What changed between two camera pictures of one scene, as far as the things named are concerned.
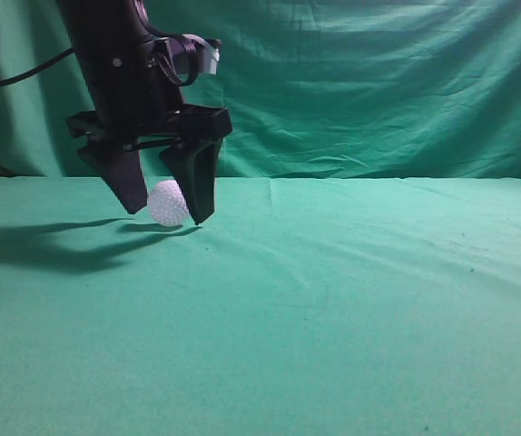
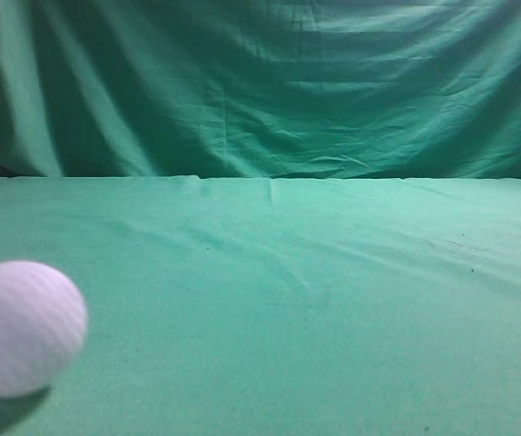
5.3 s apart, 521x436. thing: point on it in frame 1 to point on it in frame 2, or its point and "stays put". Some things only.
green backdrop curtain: (313, 88) stays put
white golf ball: (167, 204) to (27, 324)
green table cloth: (299, 306) stays put
